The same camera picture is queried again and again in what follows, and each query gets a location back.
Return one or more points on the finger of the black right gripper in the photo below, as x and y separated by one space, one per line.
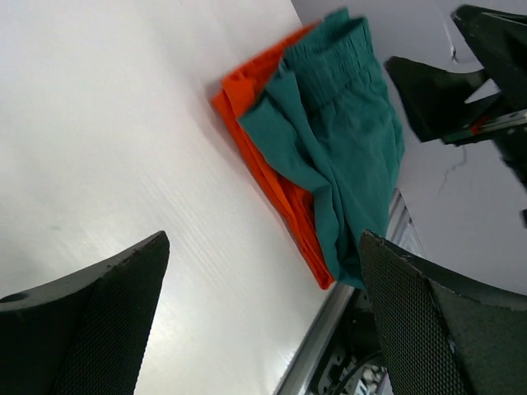
498 40
434 100

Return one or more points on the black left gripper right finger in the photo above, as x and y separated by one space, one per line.
442 332

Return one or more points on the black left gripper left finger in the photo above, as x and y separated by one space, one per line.
85 333

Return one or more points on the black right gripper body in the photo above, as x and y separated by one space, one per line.
507 132

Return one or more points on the teal green shorts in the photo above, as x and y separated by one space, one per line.
325 122

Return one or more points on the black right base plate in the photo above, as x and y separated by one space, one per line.
352 355

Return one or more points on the right side table rail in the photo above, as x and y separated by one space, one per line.
401 230

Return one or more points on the aluminium mounting rail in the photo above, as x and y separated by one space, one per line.
297 378

